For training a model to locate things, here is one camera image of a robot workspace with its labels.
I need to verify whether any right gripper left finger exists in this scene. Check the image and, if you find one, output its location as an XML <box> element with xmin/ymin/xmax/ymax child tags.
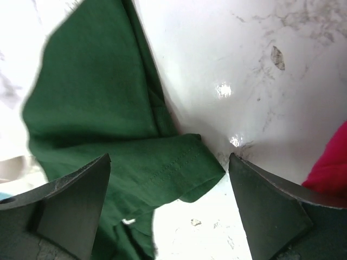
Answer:
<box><xmin>1</xmin><ymin>154</ymin><xmax>111</xmax><ymax>259</ymax></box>

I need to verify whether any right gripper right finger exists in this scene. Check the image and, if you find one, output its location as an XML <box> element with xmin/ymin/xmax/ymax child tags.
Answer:
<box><xmin>229</xmin><ymin>153</ymin><xmax>346</xmax><ymax>260</ymax></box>

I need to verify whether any dark green t shirt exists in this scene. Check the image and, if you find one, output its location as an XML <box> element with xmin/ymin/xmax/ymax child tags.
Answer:
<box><xmin>23</xmin><ymin>0</ymin><xmax>225</xmax><ymax>259</ymax></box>

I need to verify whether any teal cutting board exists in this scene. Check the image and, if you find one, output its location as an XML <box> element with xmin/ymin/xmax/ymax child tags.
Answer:
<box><xmin>0</xmin><ymin>192</ymin><xmax>12</xmax><ymax>201</ymax></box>

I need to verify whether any magenta t shirt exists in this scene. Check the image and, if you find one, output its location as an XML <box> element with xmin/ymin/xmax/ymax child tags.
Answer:
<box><xmin>302</xmin><ymin>122</ymin><xmax>346</xmax><ymax>198</ymax></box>

